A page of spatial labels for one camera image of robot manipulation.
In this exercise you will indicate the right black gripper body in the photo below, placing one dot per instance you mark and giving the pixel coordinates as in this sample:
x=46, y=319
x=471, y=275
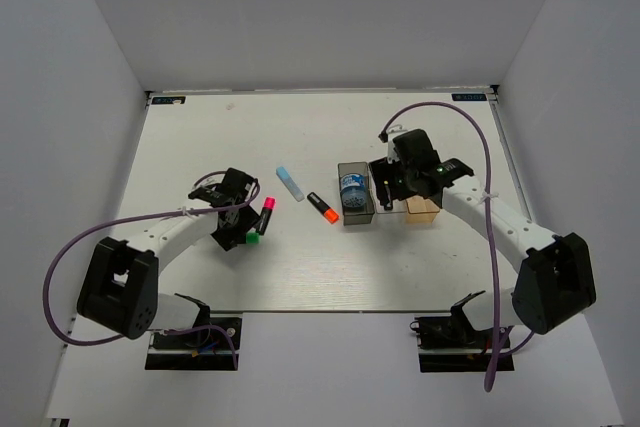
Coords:
x=399, y=177

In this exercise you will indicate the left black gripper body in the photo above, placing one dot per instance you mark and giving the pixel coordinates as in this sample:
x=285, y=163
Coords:
x=245, y=219

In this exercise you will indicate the blue cleaning gel jar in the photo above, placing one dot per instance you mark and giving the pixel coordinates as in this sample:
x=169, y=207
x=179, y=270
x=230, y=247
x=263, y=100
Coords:
x=353, y=191

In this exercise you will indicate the yellow highlighter marker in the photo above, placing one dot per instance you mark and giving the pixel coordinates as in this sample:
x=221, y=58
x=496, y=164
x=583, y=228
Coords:
x=388, y=203

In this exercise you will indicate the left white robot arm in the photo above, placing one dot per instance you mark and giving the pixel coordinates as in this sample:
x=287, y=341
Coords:
x=121, y=288

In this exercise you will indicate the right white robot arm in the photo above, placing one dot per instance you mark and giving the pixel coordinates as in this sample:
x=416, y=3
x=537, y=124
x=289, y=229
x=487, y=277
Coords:
x=554, y=273

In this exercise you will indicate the green highlighter marker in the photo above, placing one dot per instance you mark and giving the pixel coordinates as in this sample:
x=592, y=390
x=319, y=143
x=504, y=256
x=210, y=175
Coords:
x=252, y=238

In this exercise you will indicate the amber transparent tray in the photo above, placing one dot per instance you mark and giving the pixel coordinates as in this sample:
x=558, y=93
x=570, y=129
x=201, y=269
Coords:
x=421, y=211

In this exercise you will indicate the clear transparent tray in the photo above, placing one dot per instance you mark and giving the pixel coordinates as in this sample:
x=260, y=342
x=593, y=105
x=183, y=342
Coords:
x=380, y=170

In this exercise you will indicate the pink highlighter marker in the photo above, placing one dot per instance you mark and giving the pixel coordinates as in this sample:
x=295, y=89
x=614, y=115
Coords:
x=265, y=216

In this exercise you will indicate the right corner label sticker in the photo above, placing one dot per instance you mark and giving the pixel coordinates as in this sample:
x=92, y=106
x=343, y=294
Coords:
x=469, y=97

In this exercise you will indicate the corner label sticker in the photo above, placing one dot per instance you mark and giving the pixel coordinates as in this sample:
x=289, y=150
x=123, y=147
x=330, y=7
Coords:
x=168, y=100
x=469, y=97

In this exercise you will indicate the orange highlighter marker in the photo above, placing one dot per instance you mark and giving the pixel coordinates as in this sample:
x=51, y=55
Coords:
x=323, y=208

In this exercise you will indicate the left corner label sticker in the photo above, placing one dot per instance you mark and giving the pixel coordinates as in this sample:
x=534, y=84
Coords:
x=168, y=100

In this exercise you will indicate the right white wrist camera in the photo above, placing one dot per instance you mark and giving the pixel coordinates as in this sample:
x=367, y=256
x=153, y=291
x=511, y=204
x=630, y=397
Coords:
x=388, y=139

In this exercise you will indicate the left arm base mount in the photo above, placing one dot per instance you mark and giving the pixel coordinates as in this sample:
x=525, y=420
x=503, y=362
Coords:
x=200, y=351

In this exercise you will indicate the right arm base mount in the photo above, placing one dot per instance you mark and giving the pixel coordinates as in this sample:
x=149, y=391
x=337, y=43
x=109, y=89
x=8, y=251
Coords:
x=447, y=341

